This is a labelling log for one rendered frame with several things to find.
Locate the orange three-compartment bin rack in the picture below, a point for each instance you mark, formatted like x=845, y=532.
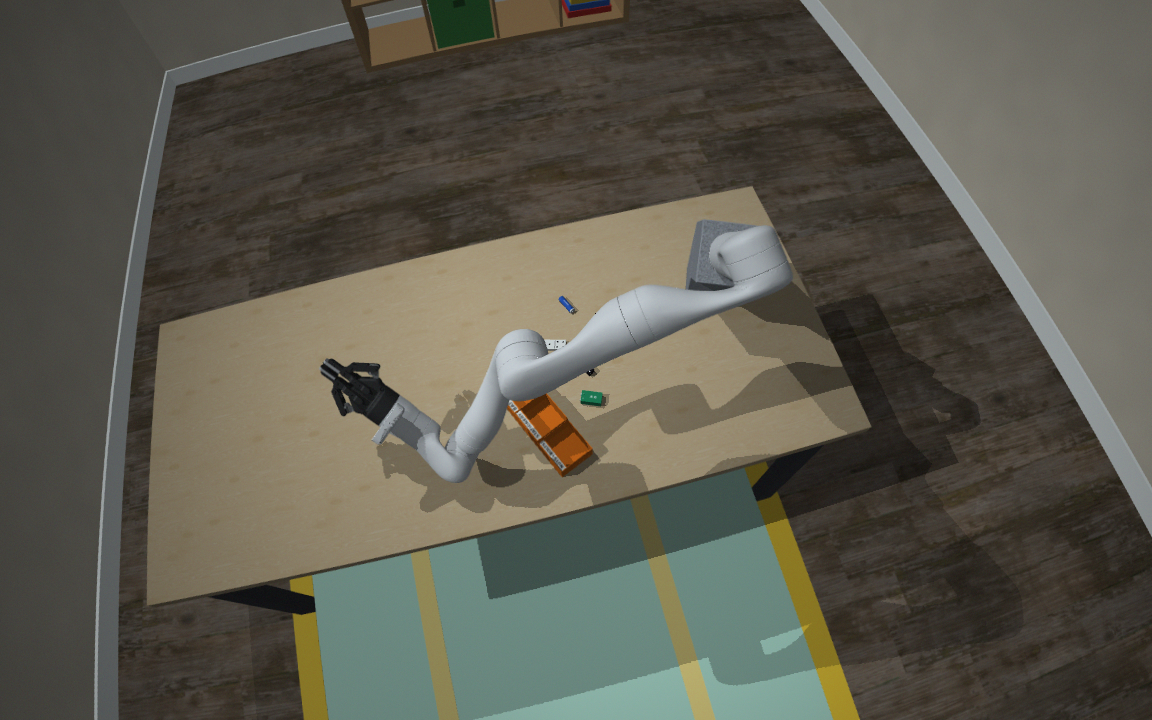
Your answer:
x=552, y=432

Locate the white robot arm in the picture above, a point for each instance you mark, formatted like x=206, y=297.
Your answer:
x=757, y=264

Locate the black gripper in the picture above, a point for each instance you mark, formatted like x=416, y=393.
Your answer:
x=368, y=396

